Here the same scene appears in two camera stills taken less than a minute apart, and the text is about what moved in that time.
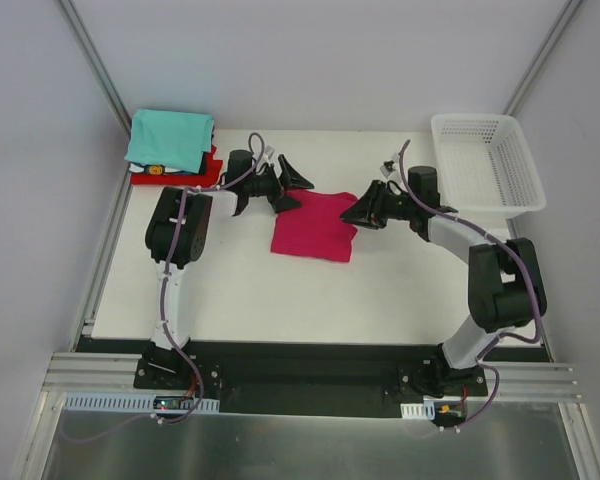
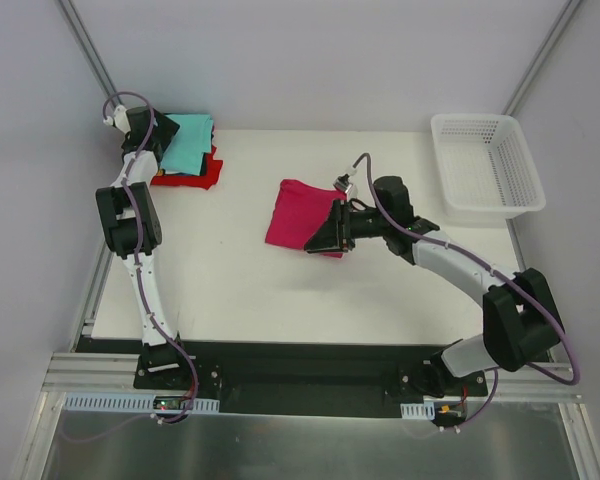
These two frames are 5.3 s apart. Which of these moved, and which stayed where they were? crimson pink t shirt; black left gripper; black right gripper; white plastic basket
Moved: black right gripper; black left gripper; crimson pink t shirt
Stayed: white plastic basket
